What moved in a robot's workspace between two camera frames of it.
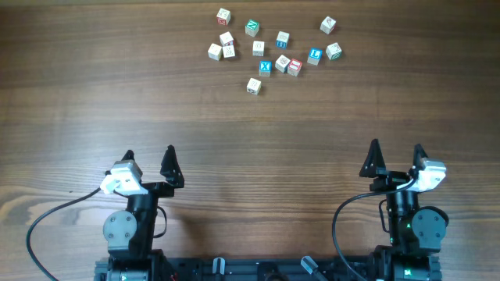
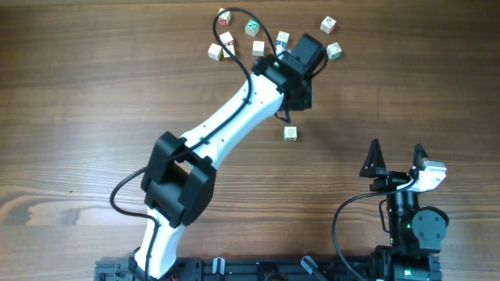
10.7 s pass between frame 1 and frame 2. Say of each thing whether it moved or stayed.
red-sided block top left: stayed
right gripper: stayed
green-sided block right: stayed
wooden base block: moved
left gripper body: moved
